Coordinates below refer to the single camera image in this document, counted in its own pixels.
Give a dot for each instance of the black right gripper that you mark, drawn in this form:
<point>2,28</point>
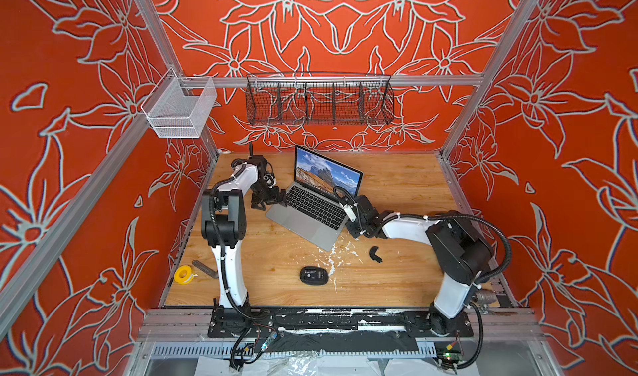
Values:
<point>351,222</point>

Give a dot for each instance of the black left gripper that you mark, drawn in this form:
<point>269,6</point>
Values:
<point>272,200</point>

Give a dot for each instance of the black mouse battery cover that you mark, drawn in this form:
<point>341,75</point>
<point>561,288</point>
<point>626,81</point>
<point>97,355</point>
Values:
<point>373,254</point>

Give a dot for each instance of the black wireless mouse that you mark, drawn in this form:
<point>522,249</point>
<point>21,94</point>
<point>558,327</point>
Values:
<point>314,276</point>

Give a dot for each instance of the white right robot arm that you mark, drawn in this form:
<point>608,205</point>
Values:
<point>462,253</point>

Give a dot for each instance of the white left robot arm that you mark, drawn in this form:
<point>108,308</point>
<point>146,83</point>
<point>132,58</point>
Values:
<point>224,226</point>

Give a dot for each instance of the silver open laptop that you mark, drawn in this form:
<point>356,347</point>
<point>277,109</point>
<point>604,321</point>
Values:
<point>311,209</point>

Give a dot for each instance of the grey metal hex key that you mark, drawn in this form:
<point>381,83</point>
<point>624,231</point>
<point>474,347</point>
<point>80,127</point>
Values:
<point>205,269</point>

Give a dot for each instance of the yellow tape roll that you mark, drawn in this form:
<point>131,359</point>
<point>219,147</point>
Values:
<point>184,275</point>

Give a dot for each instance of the black wire basket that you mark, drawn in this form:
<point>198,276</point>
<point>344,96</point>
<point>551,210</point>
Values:
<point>319,99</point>

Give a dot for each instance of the white wire basket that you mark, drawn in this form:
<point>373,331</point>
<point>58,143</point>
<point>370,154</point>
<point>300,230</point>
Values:
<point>179,107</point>

